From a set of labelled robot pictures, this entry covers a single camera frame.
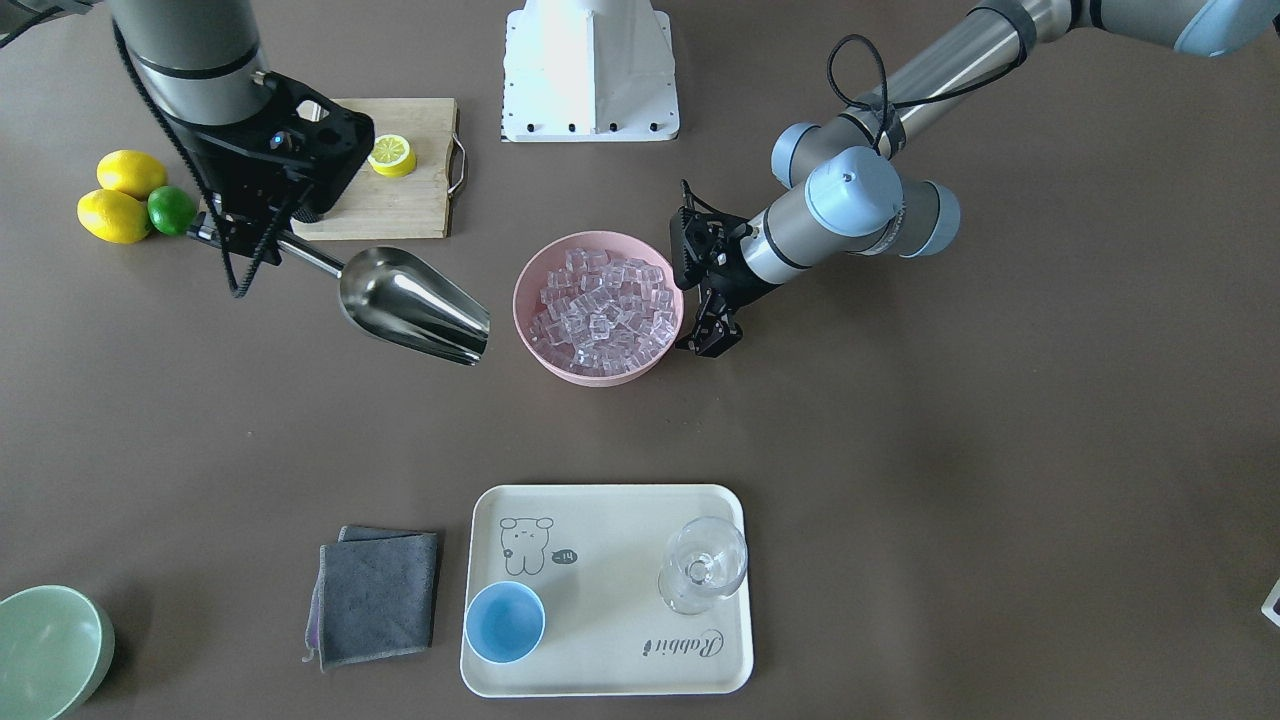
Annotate clear wine glass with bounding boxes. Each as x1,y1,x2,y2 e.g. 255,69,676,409
658,516,749,615

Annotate yellow lemon lower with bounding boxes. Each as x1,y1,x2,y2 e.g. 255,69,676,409
76,188,152,243

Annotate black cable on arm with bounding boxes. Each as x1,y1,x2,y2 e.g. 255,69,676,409
0,0,291,299
826,35,1021,156

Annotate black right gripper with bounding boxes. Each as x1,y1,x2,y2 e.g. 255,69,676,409
168,72,375,258

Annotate cream rabbit tray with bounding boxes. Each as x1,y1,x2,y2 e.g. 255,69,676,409
460,484,754,698

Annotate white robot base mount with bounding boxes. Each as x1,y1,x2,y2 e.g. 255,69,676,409
500,1,681,143

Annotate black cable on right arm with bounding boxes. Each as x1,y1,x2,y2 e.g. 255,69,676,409
0,0,291,299

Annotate stainless steel ice scoop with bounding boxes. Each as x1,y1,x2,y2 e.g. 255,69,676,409
276,231,492,366

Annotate green lime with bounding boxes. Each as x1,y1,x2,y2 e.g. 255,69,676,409
146,184,198,236

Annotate pale green bowl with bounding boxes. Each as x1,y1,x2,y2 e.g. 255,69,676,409
1,585,115,719

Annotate half lemon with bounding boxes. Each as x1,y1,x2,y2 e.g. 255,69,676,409
366,135,417,178

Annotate pile of clear ice cubes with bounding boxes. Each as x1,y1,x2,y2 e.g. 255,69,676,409
524,247,678,380

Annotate pink bowl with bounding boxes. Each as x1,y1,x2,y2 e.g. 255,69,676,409
512,231,685,387

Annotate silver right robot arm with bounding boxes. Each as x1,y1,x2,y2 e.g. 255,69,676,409
108,1,375,265

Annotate yellow lemon upper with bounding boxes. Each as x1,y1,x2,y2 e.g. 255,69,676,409
95,149,169,202

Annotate light blue cup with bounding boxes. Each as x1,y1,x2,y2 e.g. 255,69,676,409
463,582,547,665

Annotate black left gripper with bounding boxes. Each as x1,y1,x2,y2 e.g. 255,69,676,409
669,179,780,357

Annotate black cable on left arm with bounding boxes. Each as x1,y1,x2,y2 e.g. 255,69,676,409
826,35,1021,156

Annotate yellow lemon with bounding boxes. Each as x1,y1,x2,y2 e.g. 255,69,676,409
95,149,169,202
76,188,152,243

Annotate grey folded cloth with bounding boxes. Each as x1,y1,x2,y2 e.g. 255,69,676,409
303,524,442,673

